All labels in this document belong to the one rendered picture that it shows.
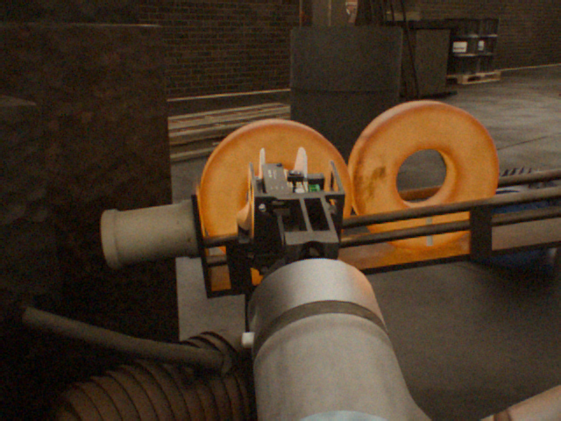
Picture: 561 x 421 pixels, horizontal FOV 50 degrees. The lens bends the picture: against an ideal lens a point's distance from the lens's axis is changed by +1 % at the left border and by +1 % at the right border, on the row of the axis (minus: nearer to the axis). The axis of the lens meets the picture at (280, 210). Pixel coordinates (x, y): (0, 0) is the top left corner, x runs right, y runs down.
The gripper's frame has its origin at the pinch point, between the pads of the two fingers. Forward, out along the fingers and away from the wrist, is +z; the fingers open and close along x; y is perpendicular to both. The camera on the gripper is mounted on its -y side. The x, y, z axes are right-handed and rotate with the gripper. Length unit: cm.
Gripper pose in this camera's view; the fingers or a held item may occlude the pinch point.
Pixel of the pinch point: (276, 180)
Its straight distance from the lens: 60.6
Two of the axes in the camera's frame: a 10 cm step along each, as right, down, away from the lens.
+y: 0.4, -8.2, -5.7
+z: -1.2, -5.7, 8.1
